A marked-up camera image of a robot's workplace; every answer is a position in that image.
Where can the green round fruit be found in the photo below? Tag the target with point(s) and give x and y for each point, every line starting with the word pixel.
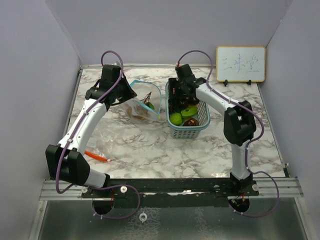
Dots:
pixel 176 119

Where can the clear orange-zipper bag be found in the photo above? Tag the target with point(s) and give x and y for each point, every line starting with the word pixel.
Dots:
pixel 102 145

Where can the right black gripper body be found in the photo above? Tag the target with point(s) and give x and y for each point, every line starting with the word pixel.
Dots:
pixel 181 94

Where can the brown longan bunch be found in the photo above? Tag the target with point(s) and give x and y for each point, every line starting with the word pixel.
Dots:
pixel 140 110

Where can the aluminium frame rail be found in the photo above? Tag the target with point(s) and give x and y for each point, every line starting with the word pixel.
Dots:
pixel 284 188

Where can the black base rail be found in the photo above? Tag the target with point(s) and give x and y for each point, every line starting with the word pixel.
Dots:
pixel 171 192

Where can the light blue plastic basket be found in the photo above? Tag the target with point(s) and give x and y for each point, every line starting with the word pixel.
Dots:
pixel 181 132

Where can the reddish brown fruit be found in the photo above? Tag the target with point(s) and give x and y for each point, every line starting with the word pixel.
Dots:
pixel 191 122

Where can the clear blue-zipper bag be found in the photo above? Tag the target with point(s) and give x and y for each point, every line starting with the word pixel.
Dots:
pixel 142 88

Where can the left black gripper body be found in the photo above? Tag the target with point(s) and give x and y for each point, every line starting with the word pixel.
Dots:
pixel 119 89

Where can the white board wooden frame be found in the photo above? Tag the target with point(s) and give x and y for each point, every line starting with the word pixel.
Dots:
pixel 240 64

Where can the dark purple grape bunch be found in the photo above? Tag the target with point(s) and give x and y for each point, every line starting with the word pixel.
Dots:
pixel 174 106

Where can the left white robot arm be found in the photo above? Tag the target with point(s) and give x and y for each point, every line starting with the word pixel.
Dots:
pixel 66 160

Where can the green ring toy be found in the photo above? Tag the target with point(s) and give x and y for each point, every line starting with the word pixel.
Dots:
pixel 189 111

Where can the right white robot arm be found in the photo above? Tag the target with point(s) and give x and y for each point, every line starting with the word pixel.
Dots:
pixel 239 126

